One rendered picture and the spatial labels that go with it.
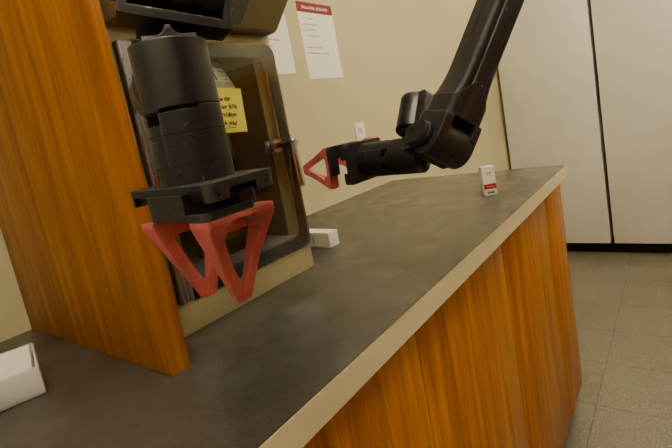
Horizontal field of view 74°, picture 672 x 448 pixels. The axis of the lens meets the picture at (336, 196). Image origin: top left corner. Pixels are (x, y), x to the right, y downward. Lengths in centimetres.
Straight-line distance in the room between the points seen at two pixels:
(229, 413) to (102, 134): 35
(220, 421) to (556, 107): 324
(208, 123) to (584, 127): 327
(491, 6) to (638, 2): 282
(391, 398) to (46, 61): 65
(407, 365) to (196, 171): 50
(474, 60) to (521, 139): 296
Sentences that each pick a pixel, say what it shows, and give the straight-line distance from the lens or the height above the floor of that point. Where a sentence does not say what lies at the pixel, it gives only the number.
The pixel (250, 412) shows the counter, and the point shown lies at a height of 94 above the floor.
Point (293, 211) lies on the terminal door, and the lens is 89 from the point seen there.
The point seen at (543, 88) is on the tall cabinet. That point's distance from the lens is 354.
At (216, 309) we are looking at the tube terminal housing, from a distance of 79.
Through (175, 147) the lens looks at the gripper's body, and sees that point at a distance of 34.
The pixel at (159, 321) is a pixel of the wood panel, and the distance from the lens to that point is 63.
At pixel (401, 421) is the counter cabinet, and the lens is 75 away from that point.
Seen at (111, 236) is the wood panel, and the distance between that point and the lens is 66.
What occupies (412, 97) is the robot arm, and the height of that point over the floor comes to 124.
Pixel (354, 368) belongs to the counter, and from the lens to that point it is 57.
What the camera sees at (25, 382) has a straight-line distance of 75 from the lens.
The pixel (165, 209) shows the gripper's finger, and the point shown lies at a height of 118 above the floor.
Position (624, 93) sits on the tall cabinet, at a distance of 347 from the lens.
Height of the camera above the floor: 121
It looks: 8 degrees down
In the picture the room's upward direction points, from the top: 11 degrees counter-clockwise
